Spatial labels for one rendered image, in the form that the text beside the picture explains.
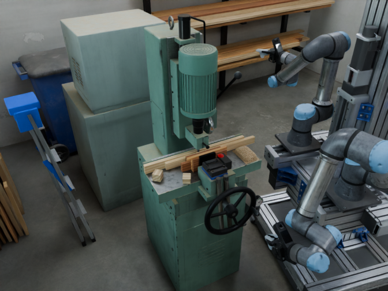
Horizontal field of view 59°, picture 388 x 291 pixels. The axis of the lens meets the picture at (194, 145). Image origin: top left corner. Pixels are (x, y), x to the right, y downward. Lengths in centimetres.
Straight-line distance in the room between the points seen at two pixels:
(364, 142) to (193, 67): 74
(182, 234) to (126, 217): 100
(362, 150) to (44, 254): 220
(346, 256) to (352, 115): 94
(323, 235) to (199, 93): 79
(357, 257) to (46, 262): 206
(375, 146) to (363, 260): 125
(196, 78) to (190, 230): 84
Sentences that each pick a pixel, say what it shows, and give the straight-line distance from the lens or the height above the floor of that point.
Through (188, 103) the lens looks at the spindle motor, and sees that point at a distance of 161.
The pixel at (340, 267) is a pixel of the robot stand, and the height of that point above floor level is 21.
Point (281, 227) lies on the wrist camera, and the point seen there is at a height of 88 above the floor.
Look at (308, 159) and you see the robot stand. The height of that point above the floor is 73.
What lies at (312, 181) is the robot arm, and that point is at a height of 111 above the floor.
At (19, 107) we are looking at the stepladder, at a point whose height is 115.
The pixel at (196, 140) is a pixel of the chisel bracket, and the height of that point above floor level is 106.
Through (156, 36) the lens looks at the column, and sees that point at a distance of 173.
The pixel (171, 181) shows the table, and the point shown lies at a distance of 173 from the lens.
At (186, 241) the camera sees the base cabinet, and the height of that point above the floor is 50.
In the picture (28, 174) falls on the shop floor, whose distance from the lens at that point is 358.
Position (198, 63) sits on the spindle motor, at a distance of 151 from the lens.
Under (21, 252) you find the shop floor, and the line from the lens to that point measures 287.
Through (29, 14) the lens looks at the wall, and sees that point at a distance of 365.
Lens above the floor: 201
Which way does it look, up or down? 34 degrees down
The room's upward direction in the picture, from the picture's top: 1 degrees counter-clockwise
